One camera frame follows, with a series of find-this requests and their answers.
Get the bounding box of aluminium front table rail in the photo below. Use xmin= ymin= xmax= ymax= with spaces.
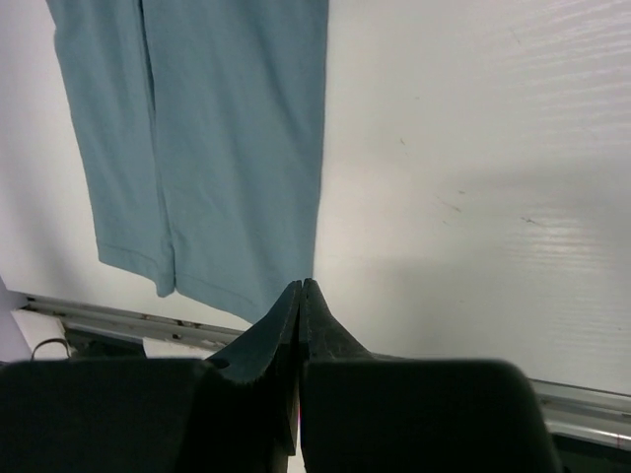
xmin=21 ymin=296 xmax=630 ymax=450

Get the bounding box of teal blue t-shirt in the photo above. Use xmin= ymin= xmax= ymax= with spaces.
xmin=48 ymin=1 xmax=329 ymax=323

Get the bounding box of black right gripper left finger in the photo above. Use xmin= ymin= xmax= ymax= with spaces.
xmin=1 ymin=282 xmax=302 ymax=472

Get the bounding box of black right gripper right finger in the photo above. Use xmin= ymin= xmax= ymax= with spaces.
xmin=299 ymin=280 xmax=562 ymax=472

